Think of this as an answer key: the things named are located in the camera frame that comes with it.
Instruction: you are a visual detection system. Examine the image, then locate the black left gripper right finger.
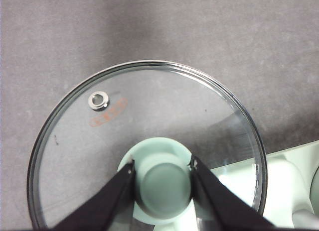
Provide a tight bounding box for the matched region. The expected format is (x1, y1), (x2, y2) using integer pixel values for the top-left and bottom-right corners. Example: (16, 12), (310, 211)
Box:
(189, 155), (278, 231)

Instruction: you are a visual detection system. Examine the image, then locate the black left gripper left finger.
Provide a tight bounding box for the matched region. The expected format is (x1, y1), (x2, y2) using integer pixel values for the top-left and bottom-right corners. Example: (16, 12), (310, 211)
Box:
(52, 159), (137, 231)

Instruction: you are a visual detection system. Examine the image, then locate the glass lid green knob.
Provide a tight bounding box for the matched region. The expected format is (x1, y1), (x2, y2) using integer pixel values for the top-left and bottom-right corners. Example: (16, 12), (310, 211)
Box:
(26, 59), (269, 231)

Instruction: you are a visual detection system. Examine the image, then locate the green breakfast machine base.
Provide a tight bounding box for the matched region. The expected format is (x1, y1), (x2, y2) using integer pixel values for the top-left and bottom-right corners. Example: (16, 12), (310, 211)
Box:
(209, 140), (319, 231)

